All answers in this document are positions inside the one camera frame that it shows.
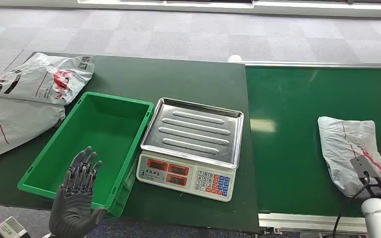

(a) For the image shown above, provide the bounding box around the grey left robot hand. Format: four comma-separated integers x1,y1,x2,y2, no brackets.
48,146,106,238

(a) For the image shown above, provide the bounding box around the grey red-print package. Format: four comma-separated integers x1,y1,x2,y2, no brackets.
317,116,381,200

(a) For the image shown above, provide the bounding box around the green plastic basket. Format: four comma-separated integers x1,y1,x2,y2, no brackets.
17,91,155,219

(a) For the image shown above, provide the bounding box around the large grey red-line package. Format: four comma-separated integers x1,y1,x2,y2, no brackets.
0,95,66,165

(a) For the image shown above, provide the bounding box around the grey package with black letters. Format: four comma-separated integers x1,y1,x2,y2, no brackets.
0,52,96,106

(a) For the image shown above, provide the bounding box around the white electronic scale body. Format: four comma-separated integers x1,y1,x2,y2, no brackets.
135,150,237,202

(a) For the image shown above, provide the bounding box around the steel scale pan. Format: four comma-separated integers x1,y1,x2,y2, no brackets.
140,97,245,170

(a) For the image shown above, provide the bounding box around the dark green table board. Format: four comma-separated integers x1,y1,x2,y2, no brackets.
0,51,260,234

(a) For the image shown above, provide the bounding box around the green conveyor belt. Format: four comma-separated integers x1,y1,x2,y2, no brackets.
245,65,381,218

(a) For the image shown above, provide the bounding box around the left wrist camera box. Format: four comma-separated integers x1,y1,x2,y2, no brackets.
0,216,31,238

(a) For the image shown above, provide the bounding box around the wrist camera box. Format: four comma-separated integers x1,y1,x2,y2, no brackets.
350,155,381,179
0,216,31,238

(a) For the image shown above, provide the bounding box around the aluminium conveyor frame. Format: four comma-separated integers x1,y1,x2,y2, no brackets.
242,61,381,235

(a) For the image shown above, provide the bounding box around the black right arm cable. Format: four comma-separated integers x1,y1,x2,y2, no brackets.
332,172,371,238

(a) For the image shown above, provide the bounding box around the white wall skirting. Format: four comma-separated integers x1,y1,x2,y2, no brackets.
76,0,381,19

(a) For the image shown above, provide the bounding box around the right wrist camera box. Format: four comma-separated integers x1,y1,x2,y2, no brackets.
350,155,381,179

